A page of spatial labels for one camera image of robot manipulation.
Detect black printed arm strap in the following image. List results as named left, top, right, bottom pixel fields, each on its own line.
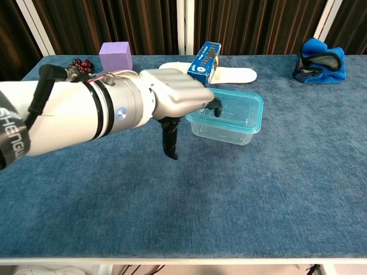
left=0, top=91, right=31, bottom=170

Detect clear plastic food container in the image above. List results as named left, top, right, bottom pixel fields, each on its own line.
left=190, top=120, right=256, bottom=146

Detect teal transparent plastic lid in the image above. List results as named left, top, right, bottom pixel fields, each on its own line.
left=185, top=88, right=264, bottom=135

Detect brown pleated curtain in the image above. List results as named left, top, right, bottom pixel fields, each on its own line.
left=0, top=0, right=367, bottom=83

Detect blue cloth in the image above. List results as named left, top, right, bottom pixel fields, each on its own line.
left=292, top=37, right=347, bottom=85

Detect white upright frame post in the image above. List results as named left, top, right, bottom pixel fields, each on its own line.
left=176, top=0, right=196, bottom=56

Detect blue cling film box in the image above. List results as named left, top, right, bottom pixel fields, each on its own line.
left=186, top=41, right=222, bottom=88

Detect white slanted frame post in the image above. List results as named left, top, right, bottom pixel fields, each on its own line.
left=314, top=0, right=343, bottom=44
left=15, top=0, right=56, bottom=57

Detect coloured wire bundle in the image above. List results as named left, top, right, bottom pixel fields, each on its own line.
left=85, top=70, right=140, bottom=84

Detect dark red grape bunch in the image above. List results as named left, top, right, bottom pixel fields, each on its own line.
left=70, top=58, right=95, bottom=74

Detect black trimmed mesh mask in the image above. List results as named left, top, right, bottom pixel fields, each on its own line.
left=292, top=47, right=343, bottom=84

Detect white shoe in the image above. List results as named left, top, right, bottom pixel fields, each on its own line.
left=13, top=266, right=87, bottom=275

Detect black floor cables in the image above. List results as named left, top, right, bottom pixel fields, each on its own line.
left=122, top=265, right=166, bottom=275

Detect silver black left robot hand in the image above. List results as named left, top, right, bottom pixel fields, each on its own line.
left=139, top=68, right=224, bottom=160

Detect purple foam cube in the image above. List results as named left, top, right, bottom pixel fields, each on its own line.
left=99, top=41, right=133, bottom=72

